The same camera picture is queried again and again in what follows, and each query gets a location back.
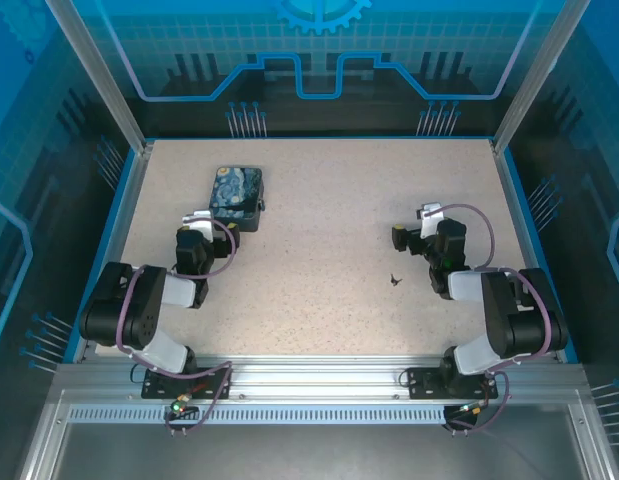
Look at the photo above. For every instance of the metal lower tray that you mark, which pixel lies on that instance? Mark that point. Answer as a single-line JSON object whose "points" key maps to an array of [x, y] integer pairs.
{"points": [[309, 455]]}

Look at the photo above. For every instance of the aluminium side rail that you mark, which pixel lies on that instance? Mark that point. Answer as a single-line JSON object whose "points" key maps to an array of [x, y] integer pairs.
{"points": [[118, 240]]}

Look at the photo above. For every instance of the aluminium frame post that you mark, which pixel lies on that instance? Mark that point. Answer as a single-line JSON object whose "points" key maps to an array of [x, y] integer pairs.
{"points": [[110, 85], [530, 85]]}

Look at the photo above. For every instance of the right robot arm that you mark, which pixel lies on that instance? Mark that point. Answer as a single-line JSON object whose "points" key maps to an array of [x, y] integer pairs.
{"points": [[514, 320]]}

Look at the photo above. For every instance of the aluminium cross rail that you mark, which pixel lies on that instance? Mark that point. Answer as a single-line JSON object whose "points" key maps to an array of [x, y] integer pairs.
{"points": [[314, 375]]}

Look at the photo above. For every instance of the blue table edge strip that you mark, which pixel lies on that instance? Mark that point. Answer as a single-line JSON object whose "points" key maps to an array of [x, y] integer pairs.
{"points": [[314, 138], [534, 250], [103, 250]]}

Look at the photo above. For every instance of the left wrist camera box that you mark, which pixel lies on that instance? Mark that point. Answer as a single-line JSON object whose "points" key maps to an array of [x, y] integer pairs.
{"points": [[201, 222]]}

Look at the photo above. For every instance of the small teal padlock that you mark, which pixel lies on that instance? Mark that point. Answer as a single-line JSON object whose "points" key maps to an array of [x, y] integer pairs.
{"points": [[260, 204]]}

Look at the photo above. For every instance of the starry night tin box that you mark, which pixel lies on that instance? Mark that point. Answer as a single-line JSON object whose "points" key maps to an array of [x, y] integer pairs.
{"points": [[234, 197]]}

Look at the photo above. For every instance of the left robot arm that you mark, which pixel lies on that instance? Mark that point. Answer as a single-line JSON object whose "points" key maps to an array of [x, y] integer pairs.
{"points": [[124, 310]]}

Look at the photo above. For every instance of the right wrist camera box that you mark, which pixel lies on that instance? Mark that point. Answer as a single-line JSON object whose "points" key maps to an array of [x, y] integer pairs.
{"points": [[431, 217]]}

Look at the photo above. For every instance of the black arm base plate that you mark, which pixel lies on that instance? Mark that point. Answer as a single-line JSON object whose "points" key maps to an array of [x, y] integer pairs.
{"points": [[214, 382], [424, 382]]}

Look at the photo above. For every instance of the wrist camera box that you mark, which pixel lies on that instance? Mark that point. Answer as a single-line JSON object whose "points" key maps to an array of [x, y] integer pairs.
{"points": [[431, 217], [201, 222]]}

